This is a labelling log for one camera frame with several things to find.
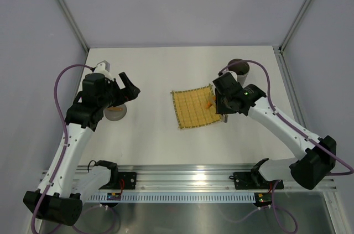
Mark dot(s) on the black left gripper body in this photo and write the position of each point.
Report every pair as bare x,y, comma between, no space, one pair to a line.
118,96

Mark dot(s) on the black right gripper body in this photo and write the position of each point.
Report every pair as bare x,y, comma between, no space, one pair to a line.
222,105

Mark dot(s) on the orange salmon slice toy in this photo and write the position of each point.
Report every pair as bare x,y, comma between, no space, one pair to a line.
211,102

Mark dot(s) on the bamboo woven tray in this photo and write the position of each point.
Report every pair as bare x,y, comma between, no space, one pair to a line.
190,108

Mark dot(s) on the grey metal lunch canister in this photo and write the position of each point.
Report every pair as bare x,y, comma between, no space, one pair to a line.
241,68

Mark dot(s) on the stainless steel tongs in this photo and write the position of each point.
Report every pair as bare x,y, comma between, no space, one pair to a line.
224,116

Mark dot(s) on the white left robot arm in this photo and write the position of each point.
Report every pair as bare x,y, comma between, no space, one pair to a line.
57,198

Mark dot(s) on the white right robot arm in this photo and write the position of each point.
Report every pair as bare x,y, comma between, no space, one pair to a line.
313,156

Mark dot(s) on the grey canister lid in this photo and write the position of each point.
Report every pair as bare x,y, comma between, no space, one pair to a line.
115,113

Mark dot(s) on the left small circuit board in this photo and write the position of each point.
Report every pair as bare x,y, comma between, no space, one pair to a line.
113,196

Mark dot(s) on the small circuit board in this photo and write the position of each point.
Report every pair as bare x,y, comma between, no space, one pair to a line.
113,196
263,198

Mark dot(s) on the right small circuit board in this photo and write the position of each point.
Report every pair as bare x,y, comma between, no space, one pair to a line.
263,198

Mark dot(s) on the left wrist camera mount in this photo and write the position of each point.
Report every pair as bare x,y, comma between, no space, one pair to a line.
103,68

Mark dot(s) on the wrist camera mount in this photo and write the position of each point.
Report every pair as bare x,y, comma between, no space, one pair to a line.
103,68
227,72

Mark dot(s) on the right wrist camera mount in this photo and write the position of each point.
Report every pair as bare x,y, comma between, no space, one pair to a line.
227,72

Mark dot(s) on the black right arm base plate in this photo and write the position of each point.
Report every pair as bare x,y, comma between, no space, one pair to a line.
246,180

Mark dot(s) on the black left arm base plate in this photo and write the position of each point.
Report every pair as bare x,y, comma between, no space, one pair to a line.
125,180

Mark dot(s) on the aluminium front rail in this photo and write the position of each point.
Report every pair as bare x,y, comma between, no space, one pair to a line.
184,178

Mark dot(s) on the white slotted cable duct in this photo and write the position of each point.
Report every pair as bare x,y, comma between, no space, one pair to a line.
179,198

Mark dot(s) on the left aluminium frame post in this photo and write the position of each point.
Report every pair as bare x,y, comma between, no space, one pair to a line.
73,25

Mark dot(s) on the aluminium frame post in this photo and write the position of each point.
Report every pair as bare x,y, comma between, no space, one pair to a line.
73,25
295,24

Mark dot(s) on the right aluminium frame post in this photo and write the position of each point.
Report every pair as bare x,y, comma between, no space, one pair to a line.
295,24

